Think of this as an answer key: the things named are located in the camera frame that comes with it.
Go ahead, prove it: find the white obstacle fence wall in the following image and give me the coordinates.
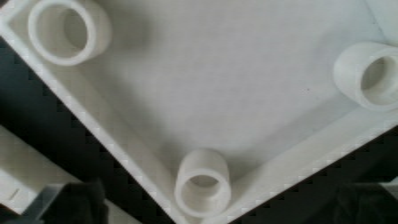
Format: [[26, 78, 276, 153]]
[[0, 125, 140, 224]]

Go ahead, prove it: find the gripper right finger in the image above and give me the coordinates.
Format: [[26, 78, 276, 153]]
[[326, 181, 398, 224]]

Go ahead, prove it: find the white square tabletop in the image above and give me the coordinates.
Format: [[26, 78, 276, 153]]
[[0, 0, 398, 224]]

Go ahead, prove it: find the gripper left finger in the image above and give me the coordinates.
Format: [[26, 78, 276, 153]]
[[22, 181, 108, 224]]

